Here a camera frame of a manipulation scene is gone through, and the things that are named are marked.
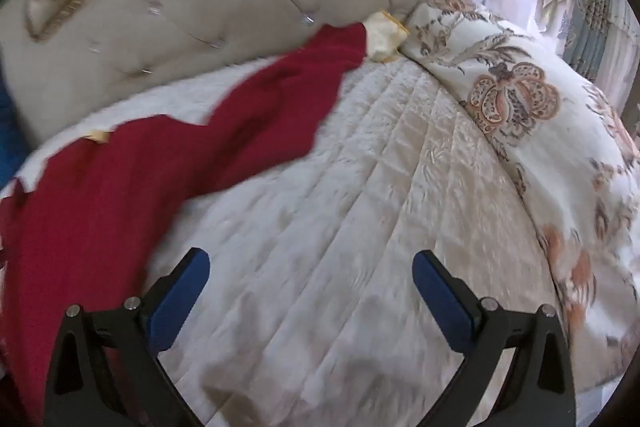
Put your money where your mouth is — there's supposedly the floral white duvet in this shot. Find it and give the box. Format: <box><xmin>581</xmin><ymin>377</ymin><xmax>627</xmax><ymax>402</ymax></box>
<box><xmin>402</xmin><ymin>0</ymin><xmax>639</xmax><ymax>390</ymax></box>

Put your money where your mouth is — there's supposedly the cream quilted bedspread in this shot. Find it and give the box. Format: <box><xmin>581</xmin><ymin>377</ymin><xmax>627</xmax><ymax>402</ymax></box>
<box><xmin>0</xmin><ymin>56</ymin><xmax>566</xmax><ymax>427</ymax></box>

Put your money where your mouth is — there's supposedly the teal patterned curtain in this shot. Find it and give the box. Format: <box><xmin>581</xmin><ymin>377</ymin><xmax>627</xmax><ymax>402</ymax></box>
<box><xmin>563</xmin><ymin>0</ymin><xmax>639</xmax><ymax>90</ymax></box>

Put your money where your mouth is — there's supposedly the blue quilted cushion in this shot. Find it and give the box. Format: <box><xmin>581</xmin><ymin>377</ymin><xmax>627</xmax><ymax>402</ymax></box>
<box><xmin>0</xmin><ymin>72</ymin><xmax>30</xmax><ymax>187</ymax></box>

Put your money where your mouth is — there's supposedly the dark red garment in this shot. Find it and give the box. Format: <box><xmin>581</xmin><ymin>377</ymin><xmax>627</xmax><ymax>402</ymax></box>
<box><xmin>1</xmin><ymin>23</ymin><xmax>367</xmax><ymax>421</ymax></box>

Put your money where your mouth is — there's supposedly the cream ruffled pillow corner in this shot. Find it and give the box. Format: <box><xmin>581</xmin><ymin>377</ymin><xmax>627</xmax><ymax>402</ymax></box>
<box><xmin>363</xmin><ymin>11</ymin><xmax>410</xmax><ymax>63</ymax></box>

